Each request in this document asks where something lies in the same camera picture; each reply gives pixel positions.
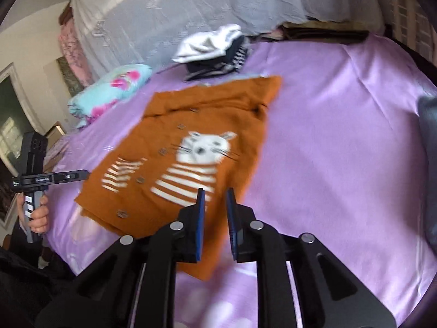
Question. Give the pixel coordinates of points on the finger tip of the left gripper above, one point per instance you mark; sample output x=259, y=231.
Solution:
x=72, y=176

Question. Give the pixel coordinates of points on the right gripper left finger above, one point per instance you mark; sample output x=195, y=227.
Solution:
x=132, y=283

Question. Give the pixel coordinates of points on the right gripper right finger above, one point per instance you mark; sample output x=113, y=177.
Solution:
x=300, y=283

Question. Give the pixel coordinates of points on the orange cat cardigan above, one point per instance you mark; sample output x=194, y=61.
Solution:
x=200, y=138

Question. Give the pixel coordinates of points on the person's left hand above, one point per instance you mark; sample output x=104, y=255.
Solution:
x=39, y=221

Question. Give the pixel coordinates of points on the dark framed window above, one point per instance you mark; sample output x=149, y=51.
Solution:
x=17, y=118

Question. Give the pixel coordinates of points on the floral light blue pillow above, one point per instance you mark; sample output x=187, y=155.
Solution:
x=118, y=85

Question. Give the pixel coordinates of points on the purple bed sheet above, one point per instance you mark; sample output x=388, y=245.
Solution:
x=343, y=160

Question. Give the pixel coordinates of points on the white lace cover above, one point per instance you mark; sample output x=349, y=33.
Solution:
x=121, y=32

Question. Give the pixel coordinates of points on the white folded garment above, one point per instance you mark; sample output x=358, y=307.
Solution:
x=207, y=45

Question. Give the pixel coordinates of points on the grey fleece blanket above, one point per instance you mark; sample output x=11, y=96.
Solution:
x=428, y=128

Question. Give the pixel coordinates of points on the navy striped folded garment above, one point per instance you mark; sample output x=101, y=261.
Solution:
x=233, y=60

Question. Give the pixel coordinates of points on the brown wooden headboard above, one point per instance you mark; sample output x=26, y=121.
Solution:
x=345, y=33

